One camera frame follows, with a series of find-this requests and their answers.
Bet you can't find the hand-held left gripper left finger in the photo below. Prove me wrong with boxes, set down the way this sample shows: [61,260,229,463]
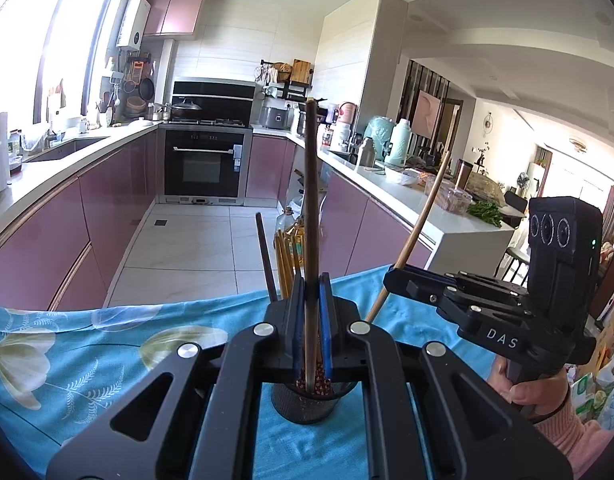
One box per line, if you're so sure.
[46,272,308,480]

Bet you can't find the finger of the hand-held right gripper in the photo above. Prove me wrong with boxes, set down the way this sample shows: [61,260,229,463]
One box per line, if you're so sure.
[382,267,445,311]
[399,265,461,286]

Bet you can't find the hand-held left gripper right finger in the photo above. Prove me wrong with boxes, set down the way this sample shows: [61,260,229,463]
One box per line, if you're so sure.
[318,272,574,480]

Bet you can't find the thin pale bamboo chopstick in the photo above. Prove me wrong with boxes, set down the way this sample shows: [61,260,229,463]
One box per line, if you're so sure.
[364,150,452,323]

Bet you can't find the black mesh utensil holder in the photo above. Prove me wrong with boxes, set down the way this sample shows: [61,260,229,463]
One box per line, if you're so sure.
[270,381,360,426]

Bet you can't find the dark brown wooden chopstick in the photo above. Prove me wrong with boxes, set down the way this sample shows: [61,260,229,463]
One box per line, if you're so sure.
[303,99,320,393]

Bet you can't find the person's right hand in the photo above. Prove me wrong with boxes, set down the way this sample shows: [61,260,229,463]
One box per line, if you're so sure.
[488,359,571,419]

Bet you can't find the black chopstick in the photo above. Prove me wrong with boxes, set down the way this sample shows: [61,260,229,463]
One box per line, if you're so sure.
[256,212,278,304]

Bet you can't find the pink island base cabinets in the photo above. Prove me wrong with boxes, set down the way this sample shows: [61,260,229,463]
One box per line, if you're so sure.
[246,135,432,281]

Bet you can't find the clear plastic food container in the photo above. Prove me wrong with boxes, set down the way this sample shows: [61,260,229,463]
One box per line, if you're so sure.
[426,180,472,216]

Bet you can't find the dark dining chair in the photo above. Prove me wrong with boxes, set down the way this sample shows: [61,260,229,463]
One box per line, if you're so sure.
[504,190,529,218]

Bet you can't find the green leafy vegetables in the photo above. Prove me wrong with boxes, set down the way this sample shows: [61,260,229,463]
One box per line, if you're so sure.
[467,201,502,228]

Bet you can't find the yellow cooking oil bottle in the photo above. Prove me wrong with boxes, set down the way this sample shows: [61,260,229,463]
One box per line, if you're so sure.
[287,217,306,273]

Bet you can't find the dark liquid plastic bottle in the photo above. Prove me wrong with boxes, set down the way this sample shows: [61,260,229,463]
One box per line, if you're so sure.
[276,206,294,241]

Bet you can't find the clear plastic bag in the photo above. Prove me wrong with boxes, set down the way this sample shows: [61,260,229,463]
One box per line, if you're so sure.
[384,167,422,187]

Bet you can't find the brown tumbler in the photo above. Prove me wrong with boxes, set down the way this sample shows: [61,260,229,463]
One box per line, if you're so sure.
[454,159,475,190]

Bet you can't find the green printed packet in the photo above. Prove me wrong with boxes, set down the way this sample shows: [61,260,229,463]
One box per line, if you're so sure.
[572,375,600,418]

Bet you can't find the green thermos flask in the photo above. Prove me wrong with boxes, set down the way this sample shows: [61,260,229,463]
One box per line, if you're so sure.
[385,119,412,167]

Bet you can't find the stainless steel vacuum bottle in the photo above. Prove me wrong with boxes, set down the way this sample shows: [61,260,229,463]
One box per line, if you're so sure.
[357,137,378,168]

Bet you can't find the mint green appliance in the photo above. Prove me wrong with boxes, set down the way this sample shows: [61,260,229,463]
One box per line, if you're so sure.
[363,116,395,158]

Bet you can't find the black built-in oven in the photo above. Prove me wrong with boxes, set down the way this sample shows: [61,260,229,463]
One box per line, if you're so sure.
[159,127,254,206]

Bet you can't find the dark slatted room partition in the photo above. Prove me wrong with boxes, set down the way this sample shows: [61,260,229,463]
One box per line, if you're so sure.
[404,59,450,153]

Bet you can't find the silver rice cooker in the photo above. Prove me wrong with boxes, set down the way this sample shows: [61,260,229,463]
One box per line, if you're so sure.
[259,107,294,131]

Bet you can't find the gas hob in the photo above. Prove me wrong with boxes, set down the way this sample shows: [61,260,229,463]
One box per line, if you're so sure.
[168,117,252,127]

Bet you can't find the blue floral tablecloth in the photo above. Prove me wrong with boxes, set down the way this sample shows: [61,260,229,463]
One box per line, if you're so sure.
[0,264,498,480]

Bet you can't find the black range hood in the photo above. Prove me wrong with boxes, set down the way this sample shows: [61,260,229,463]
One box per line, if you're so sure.
[171,80,256,122]

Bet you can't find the dark wok with lid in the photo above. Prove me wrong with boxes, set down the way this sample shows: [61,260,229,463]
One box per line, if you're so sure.
[170,100,204,120]

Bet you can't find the long pink base cabinets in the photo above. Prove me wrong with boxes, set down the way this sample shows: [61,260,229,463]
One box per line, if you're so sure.
[0,130,160,311]

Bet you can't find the steel kitchen sink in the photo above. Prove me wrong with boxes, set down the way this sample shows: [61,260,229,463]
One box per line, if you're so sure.
[24,136,110,163]

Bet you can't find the white water heater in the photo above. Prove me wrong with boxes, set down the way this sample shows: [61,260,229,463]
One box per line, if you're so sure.
[117,0,152,51]

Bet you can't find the kitchen window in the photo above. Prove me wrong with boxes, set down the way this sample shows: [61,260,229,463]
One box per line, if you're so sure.
[0,0,120,126]

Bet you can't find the pink wall picture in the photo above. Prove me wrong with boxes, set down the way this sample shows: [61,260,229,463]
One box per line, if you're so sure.
[416,90,442,138]

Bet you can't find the black wall rack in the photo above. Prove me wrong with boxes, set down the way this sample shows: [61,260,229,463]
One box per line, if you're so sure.
[260,59,314,102]

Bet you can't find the pink wall cabinet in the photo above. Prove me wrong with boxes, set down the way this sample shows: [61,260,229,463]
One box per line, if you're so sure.
[143,0,206,37]

